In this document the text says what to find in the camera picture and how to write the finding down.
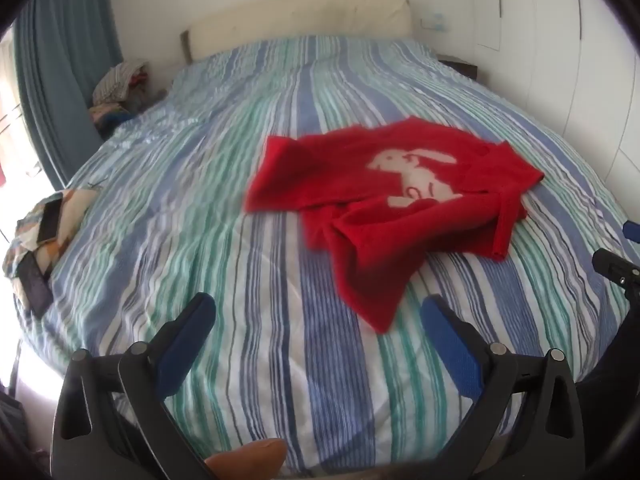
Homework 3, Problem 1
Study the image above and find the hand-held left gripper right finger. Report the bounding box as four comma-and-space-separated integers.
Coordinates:
420, 295, 586, 480

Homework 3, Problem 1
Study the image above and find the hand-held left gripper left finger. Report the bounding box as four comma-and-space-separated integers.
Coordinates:
50, 291, 217, 480

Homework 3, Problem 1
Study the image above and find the red sweater with white rabbit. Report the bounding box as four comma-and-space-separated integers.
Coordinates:
243, 116, 546, 335

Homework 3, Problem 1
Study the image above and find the pile of colourful clothes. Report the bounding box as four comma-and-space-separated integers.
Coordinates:
89, 102, 135, 136

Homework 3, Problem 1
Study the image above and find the person's left hand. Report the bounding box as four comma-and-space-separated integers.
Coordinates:
205, 437, 288, 480

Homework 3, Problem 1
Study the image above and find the blue green striped bed blanket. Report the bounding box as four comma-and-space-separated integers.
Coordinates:
15, 35, 636, 476

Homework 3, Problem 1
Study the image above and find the patterned cushion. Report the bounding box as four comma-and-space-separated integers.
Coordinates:
2, 187, 98, 318

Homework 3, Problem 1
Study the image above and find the white wardrobe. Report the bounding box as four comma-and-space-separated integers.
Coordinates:
470, 0, 640, 201

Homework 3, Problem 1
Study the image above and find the dark wooden nightstand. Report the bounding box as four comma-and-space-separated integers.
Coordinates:
437, 55, 481, 79

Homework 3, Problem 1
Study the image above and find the blue curtain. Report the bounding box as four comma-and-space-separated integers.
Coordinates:
12, 0, 123, 191

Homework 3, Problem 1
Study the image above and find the cream padded headboard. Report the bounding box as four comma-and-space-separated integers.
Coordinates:
180, 0, 413, 63

